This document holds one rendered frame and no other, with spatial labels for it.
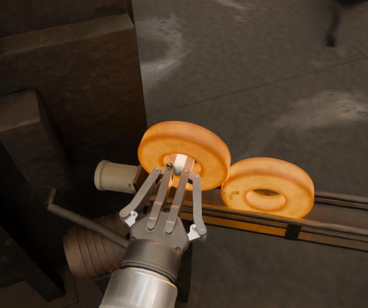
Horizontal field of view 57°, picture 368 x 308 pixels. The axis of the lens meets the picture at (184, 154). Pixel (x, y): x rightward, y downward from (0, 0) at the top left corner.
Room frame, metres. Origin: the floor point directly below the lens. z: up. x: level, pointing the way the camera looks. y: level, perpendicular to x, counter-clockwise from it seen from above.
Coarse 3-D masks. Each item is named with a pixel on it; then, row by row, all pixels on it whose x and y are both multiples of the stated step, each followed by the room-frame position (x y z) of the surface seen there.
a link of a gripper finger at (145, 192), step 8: (160, 168) 0.31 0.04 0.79; (152, 176) 0.29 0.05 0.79; (144, 184) 0.28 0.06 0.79; (152, 184) 0.28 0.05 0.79; (144, 192) 0.27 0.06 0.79; (152, 192) 0.28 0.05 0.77; (136, 200) 0.25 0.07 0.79; (144, 200) 0.26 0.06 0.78; (128, 208) 0.24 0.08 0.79; (136, 208) 0.24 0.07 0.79; (120, 216) 0.23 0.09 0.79; (128, 216) 0.23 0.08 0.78
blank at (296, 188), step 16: (256, 160) 0.33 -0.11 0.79; (272, 160) 0.32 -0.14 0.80; (240, 176) 0.31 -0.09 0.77; (256, 176) 0.30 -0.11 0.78; (272, 176) 0.30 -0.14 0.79; (288, 176) 0.29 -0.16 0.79; (304, 176) 0.30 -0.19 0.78; (224, 192) 0.31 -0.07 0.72; (240, 192) 0.31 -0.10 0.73; (288, 192) 0.29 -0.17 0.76; (304, 192) 0.28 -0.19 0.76; (240, 208) 0.30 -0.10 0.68; (256, 208) 0.30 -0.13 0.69; (272, 208) 0.29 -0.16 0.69; (288, 208) 0.29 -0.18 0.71; (304, 208) 0.28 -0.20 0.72
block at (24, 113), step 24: (0, 96) 0.47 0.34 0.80; (24, 96) 0.47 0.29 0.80; (0, 120) 0.40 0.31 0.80; (24, 120) 0.41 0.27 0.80; (48, 120) 0.46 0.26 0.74; (24, 144) 0.39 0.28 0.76; (48, 144) 0.40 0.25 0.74; (24, 168) 0.38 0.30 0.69; (48, 168) 0.39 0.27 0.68; (72, 192) 0.40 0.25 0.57
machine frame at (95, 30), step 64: (0, 0) 0.55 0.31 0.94; (64, 0) 0.59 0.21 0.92; (128, 0) 0.71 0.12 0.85; (0, 64) 0.49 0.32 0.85; (64, 64) 0.52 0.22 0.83; (128, 64) 0.57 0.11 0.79; (64, 128) 0.51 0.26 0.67; (128, 128) 0.56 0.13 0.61; (0, 192) 0.44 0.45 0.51; (64, 256) 0.45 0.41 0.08
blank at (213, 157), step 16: (160, 128) 0.35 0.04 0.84; (176, 128) 0.35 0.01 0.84; (192, 128) 0.35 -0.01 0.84; (144, 144) 0.34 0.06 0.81; (160, 144) 0.34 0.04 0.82; (176, 144) 0.33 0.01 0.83; (192, 144) 0.32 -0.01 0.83; (208, 144) 0.32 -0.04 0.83; (224, 144) 0.34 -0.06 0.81; (144, 160) 0.35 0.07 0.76; (160, 160) 0.34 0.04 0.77; (208, 160) 0.32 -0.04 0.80; (224, 160) 0.32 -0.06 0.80; (176, 176) 0.33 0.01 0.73; (208, 176) 0.32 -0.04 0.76; (224, 176) 0.31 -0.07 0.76
